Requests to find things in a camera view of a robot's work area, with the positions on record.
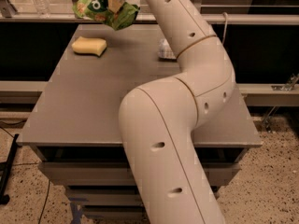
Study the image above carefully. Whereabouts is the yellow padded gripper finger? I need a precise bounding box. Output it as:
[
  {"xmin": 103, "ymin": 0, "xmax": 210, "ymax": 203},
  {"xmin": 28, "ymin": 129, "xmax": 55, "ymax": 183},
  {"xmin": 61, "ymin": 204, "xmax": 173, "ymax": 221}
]
[{"xmin": 108, "ymin": 0, "xmax": 124, "ymax": 13}]

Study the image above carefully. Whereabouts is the green rice chip bag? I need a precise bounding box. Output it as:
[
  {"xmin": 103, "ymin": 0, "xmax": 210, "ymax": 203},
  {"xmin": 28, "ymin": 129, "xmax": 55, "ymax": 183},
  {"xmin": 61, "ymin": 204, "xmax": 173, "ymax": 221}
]
[{"xmin": 73, "ymin": 0, "xmax": 139, "ymax": 31}]

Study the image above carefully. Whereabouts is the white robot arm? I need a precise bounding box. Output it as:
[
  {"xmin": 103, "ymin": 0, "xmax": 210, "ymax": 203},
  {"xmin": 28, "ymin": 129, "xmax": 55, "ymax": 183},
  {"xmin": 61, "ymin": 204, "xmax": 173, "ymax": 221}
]
[{"xmin": 119, "ymin": 0, "xmax": 235, "ymax": 224}]

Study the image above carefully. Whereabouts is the yellow sponge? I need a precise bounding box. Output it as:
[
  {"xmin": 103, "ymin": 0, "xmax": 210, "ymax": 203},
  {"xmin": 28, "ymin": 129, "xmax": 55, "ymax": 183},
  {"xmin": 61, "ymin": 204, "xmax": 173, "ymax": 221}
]
[{"xmin": 71, "ymin": 36, "xmax": 107, "ymax": 56}]

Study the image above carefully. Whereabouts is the clear plastic water bottle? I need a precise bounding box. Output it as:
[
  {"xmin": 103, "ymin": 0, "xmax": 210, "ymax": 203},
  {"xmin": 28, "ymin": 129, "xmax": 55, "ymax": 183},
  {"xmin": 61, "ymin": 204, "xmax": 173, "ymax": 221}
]
[{"xmin": 158, "ymin": 38, "xmax": 176, "ymax": 60}]

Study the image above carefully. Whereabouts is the grey drawer cabinet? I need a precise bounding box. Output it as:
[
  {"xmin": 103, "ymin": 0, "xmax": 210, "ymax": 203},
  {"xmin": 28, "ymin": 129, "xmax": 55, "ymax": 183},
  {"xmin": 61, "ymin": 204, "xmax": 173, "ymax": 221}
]
[{"xmin": 19, "ymin": 24, "xmax": 261, "ymax": 221}]

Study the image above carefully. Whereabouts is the black stand leg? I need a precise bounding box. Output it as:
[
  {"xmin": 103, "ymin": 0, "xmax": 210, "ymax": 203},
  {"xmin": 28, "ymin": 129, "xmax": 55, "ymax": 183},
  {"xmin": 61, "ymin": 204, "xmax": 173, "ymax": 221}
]
[{"xmin": 0, "ymin": 134, "xmax": 18, "ymax": 204}]

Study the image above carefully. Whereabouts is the white cable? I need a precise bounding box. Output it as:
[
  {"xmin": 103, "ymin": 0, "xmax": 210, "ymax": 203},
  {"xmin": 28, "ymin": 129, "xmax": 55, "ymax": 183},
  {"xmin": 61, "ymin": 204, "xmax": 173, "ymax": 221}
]
[{"xmin": 220, "ymin": 12, "xmax": 229, "ymax": 47}]

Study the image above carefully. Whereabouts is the metal bracket on rail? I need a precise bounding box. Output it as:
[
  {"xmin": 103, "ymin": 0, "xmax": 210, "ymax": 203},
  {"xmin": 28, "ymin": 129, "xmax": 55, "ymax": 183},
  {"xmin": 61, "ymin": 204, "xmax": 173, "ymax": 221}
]
[{"xmin": 271, "ymin": 74, "xmax": 299, "ymax": 91}]

